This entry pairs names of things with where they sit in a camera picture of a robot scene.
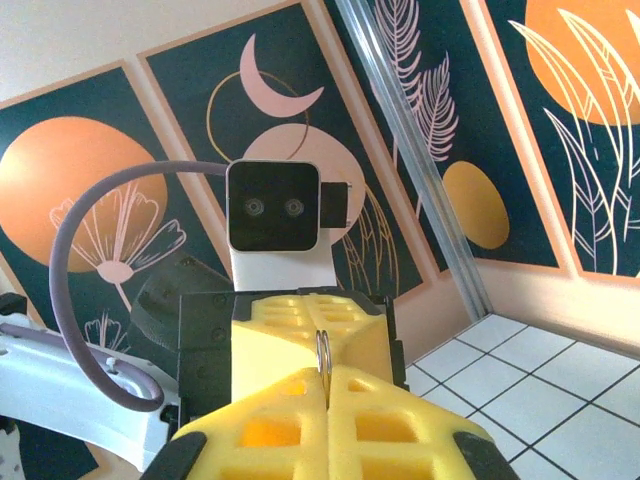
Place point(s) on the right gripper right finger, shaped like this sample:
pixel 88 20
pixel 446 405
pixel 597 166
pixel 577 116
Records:
pixel 400 440

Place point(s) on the orange sun leaves panel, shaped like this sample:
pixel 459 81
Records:
pixel 575 60

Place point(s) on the feather and yellow oval panel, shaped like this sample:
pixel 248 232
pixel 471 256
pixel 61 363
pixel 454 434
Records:
pixel 475 210

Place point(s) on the aluminium corner post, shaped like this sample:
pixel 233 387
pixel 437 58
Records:
pixel 422 165

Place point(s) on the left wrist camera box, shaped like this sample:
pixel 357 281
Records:
pixel 272 210

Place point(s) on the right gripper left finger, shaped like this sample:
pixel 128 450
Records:
pixel 260 440

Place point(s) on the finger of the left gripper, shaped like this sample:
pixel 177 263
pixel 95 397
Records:
pixel 355 330
pixel 270 350

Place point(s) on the orange circle flower panel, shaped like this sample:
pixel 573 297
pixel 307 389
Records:
pixel 75 150

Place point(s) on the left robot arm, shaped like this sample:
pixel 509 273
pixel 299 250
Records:
pixel 75 390

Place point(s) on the crescent moon wall panel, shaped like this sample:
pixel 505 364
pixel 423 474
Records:
pixel 200 100

